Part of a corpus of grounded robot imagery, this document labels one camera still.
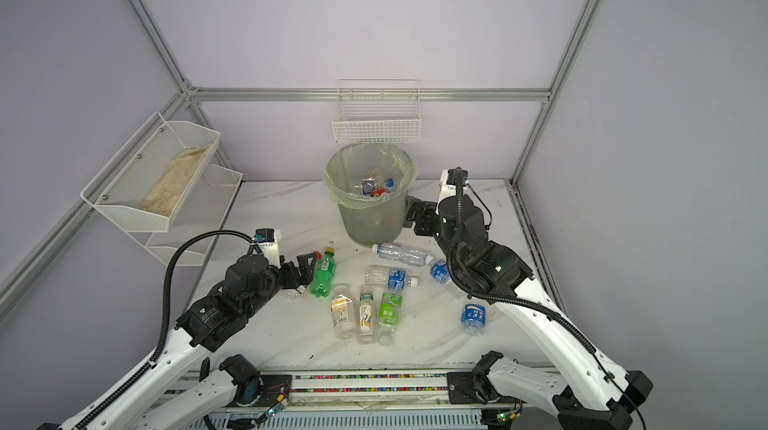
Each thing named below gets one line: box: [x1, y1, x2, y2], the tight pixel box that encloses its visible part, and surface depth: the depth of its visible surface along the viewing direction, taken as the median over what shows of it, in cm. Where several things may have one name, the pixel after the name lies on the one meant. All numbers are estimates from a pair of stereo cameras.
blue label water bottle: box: [364, 265, 420, 291], surface depth 90 cm
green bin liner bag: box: [321, 142, 419, 210], surface depth 96 cm
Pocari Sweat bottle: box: [426, 255, 466, 298], surface depth 92 cm
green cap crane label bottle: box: [356, 285, 378, 345], surface depth 81 cm
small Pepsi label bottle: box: [362, 177, 375, 196], surface depth 100 cm
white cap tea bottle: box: [330, 283, 356, 340], surface depth 85 cm
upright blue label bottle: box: [461, 303, 486, 336], surface depth 82 cm
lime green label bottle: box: [378, 290, 404, 347], surface depth 85 cm
